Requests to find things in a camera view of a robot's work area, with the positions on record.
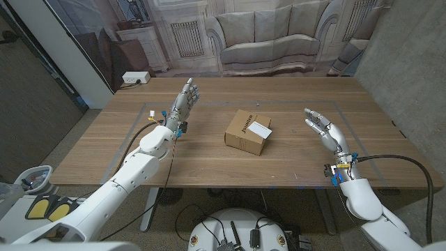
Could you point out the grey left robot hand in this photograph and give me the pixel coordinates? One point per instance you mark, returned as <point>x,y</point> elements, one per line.
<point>181,108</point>

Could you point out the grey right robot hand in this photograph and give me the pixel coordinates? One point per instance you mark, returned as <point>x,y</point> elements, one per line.
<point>334,136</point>

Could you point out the white card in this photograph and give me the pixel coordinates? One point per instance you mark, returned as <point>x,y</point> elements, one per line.
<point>260,130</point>

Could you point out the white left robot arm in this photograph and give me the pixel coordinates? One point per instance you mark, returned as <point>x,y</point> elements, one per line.
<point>118,188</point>

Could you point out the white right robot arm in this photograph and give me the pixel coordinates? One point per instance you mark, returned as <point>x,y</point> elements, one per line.
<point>362,198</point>

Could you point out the brown cardboard packing box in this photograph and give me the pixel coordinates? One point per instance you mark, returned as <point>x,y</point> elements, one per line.
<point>240,136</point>

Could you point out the white power strip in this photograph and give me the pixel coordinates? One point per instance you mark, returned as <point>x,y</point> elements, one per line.
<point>135,76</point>

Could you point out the grey table leg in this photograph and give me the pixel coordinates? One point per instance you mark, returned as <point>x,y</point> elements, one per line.
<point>149,209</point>
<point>325,212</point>

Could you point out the black round floor fan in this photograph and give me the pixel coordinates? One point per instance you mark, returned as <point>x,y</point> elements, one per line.
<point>169,196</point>

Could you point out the printed living room backdrop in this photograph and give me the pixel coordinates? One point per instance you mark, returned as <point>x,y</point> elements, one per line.
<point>271,35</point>

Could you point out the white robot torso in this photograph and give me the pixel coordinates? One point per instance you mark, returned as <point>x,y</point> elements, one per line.
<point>237,218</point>

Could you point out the black power adapter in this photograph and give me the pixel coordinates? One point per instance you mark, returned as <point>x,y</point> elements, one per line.
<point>254,238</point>

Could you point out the black antenna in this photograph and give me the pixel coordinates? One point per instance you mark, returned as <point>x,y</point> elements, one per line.
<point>236,235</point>

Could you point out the white grey controller device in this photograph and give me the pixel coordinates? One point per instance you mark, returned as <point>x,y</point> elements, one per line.
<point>38,172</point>

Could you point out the yellow foot pedal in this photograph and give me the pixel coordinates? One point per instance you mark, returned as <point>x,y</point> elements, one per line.
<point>38,208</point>
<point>61,211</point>

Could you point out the clear plastic bin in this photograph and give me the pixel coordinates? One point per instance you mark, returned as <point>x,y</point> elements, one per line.
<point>8,198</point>

